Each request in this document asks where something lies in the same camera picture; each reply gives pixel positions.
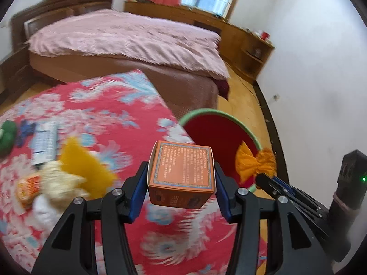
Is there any orange cloth bow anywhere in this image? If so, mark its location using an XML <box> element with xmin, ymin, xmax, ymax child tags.
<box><xmin>235</xmin><ymin>141</ymin><xmax>277</xmax><ymax>183</ymax></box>

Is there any red floral tablecloth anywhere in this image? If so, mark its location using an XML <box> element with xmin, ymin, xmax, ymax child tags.
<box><xmin>0</xmin><ymin>69</ymin><xmax>268</xmax><ymax>275</ymax></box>

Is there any orange cardboard box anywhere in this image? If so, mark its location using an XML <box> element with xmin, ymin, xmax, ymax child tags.
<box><xmin>147</xmin><ymin>140</ymin><xmax>216</xmax><ymax>209</ymax></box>

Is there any green broccoli toy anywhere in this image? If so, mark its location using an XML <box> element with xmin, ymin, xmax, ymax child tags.
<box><xmin>0</xmin><ymin>120</ymin><xmax>18</xmax><ymax>157</ymax></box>

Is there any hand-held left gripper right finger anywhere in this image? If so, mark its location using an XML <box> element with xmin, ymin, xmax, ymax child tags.
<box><xmin>214</xmin><ymin>161</ymin><xmax>334</xmax><ymax>275</ymax></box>

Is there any white printed packet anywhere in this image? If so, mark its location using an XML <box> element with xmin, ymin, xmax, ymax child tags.
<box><xmin>31</xmin><ymin>122</ymin><xmax>59</xmax><ymax>165</ymax></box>

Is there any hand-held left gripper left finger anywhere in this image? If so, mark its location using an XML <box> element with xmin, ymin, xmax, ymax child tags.
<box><xmin>31</xmin><ymin>162</ymin><xmax>150</xmax><ymax>275</ymax></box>

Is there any orange snack packet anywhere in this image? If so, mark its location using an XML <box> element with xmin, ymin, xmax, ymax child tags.
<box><xmin>16</xmin><ymin>173</ymin><xmax>42</xmax><ymax>209</ymax></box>

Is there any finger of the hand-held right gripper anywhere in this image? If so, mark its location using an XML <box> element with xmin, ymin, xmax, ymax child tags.
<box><xmin>255</xmin><ymin>173</ymin><xmax>330</xmax><ymax>237</ymax></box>

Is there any dark red cloth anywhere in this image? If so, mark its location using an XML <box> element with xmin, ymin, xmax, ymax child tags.
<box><xmin>216</xmin><ymin>79</ymin><xmax>230</xmax><ymax>99</ymax></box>

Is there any long wooden cabinet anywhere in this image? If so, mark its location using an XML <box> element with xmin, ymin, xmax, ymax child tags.
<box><xmin>124</xmin><ymin>0</ymin><xmax>276</xmax><ymax>83</ymax></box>

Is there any yellow cloth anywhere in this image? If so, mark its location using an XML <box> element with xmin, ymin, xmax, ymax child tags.
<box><xmin>59</xmin><ymin>137</ymin><xmax>117</xmax><ymax>198</ymax></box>

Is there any crumpled cream tissue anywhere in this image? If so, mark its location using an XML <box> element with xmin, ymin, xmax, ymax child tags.
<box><xmin>40</xmin><ymin>160</ymin><xmax>88</xmax><ymax>204</ymax></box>

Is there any blue fidget spinner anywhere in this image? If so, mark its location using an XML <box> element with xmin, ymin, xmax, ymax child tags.
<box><xmin>16</xmin><ymin>120</ymin><xmax>36</xmax><ymax>146</ymax></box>

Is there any red bin with green rim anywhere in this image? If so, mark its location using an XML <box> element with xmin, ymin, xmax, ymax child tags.
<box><xmin>179</xmin><ymin>108</ymin><xmax>263</xmax><ymax>192</ymax></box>

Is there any wooden bed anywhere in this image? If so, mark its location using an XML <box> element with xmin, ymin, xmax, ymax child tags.
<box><xmin>10</xmin><ymin>0</ymin><xmax>230</xmax><ymax>112</ymax></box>

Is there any pink blanket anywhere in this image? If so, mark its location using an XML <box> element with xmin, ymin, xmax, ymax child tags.
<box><xmin>27</xmin><ymin>8</ymin><xmax>231</xmax><ymax>79</ymax></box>

